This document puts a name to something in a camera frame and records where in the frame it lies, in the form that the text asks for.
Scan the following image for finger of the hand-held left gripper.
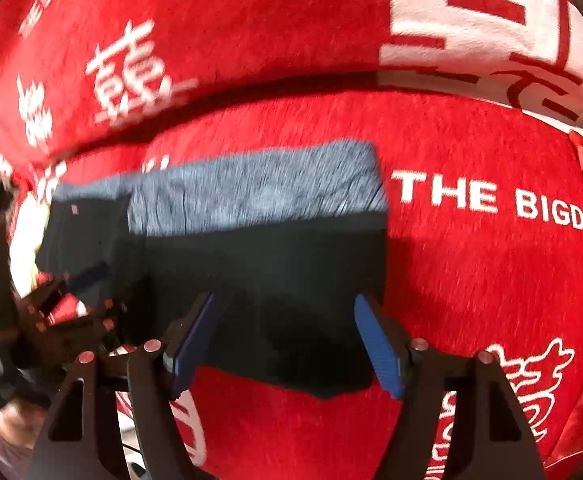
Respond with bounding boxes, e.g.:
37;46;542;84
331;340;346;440
26;262;113;318
34;300;128;353

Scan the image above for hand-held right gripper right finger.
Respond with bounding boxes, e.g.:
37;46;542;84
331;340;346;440
354;292;545;480

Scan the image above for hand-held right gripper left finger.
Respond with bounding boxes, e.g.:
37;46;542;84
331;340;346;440
28;292;218;480

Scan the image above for black pants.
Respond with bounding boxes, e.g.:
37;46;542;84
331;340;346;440
36;195;389;401

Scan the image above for grey floral cloth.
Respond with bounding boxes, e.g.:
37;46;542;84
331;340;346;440
54;141;391;238

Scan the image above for person's left forearm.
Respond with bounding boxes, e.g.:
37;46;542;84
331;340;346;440
0;394;47;480

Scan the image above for red printed blanket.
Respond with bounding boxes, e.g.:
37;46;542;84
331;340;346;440
0;87;583;480

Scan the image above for red printed folded quilt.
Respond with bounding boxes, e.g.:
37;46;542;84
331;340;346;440
0;0;583;181

